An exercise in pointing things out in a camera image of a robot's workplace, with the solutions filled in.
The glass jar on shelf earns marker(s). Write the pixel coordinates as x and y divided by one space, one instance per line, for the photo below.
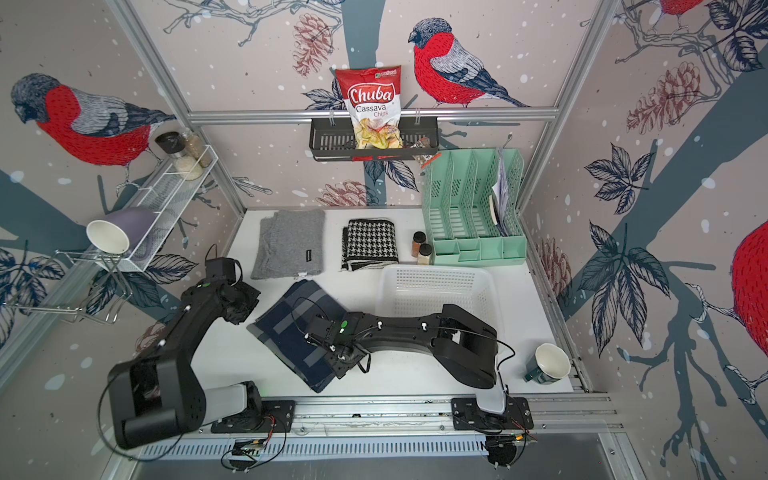
196 147

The white plastic basket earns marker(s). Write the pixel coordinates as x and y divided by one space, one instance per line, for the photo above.
418 290

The purple cup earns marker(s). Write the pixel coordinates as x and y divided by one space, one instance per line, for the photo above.
120 231

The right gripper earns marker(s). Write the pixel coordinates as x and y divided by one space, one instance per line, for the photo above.
339 372

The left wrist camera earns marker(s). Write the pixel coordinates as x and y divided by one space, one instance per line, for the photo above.
224 268

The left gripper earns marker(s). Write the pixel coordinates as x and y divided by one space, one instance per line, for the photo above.
236 316

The green mug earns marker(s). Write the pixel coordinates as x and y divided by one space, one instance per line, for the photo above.
548 365

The black wall shelf basket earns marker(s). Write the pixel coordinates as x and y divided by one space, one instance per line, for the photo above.
334 140

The green desk file organizer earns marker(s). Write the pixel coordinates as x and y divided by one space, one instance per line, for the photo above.
456 209

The papers in organizer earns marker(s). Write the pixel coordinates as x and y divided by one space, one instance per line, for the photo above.
499 197

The black lid spice jar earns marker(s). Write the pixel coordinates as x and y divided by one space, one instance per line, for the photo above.
188 166

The navy plaid scarf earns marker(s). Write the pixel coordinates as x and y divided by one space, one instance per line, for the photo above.
283 327

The orange spice bottle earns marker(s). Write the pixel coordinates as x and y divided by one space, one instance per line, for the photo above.
418 238

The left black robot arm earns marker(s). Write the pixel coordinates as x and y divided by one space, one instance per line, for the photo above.
157 395

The houndstooth folded scarf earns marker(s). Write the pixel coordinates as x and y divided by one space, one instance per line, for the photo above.
368 244

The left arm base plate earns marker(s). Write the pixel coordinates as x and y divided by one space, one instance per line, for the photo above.
275 415

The white wire wall shelf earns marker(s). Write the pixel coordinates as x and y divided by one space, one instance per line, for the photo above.
156 207

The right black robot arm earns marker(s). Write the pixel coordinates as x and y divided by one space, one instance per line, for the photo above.
465 346

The grey scarf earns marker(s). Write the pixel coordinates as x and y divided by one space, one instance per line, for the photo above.
290 244

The pale spice bottle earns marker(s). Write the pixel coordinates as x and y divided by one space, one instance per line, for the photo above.
424 254

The wire cup holder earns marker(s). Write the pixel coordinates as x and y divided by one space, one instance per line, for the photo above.
69 286

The Chuba cassava chips bag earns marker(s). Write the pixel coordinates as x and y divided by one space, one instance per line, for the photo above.
372 98

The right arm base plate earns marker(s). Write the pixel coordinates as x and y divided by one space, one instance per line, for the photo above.
467 416

